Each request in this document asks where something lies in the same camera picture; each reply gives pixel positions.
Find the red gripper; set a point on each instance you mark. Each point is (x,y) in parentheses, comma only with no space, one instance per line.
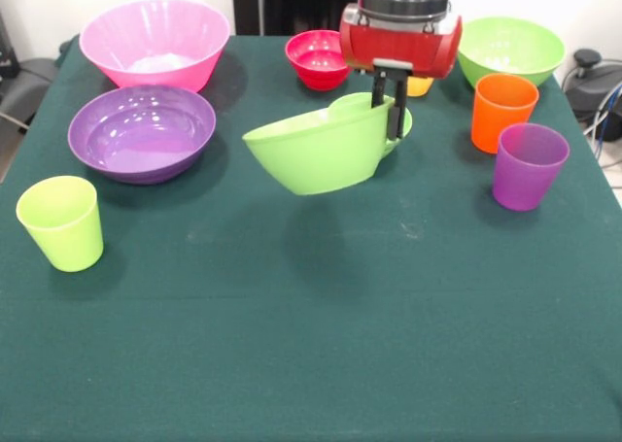
(398,46)

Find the orange plastic cup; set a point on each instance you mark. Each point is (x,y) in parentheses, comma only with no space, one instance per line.
(500,116)

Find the small crimson plastic bowl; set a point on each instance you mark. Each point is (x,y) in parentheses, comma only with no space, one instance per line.
(316,68)

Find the dark green tablecloth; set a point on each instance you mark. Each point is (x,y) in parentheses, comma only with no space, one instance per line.
(291,316)

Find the small green plastic bowl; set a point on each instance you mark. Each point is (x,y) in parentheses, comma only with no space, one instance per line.
(352,101)

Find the lime green plastic cup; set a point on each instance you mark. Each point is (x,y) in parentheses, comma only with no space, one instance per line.
(63,233)

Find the yellow plastic cup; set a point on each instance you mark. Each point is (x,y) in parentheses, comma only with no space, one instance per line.
(419,87)

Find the large pink plastic bowl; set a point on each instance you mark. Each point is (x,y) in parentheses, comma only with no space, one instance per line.
(121,73)

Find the large green plastic bowl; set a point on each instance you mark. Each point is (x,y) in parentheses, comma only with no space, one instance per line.
(515,48)

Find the purple plastic bowl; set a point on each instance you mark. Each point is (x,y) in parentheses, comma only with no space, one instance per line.
(141,141)

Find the medium green plastic bowl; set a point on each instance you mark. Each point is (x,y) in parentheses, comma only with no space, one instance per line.
(316,155)

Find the purple plastic cup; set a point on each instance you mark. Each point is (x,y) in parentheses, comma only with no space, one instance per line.
(527,180)

